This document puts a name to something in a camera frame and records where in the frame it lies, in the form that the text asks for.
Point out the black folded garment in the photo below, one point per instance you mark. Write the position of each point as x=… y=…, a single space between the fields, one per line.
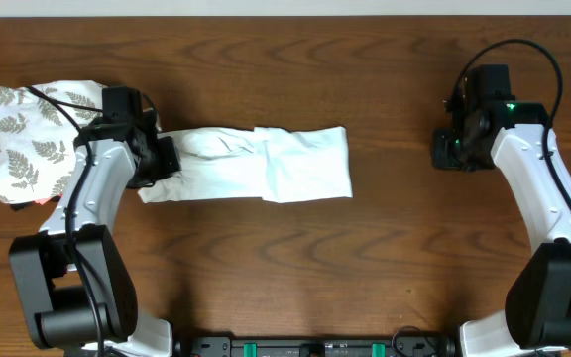
x=20 y=206

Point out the white t-shirt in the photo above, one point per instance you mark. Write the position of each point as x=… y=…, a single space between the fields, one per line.
x=272 y=164

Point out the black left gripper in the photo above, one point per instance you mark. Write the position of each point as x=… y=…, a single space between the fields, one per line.
x=169 y=162

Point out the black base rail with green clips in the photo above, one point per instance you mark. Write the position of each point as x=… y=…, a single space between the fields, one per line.
x=408 y=341

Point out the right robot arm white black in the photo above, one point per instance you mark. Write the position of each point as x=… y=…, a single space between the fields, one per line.
x=521 y=144

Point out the fern print folded cloth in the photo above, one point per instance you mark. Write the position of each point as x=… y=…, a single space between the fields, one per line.
x=36 y=148

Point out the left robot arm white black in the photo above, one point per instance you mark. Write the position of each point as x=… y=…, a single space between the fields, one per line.
x=75 y=290

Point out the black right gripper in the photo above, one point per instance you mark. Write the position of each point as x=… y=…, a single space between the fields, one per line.
x=440 y=156

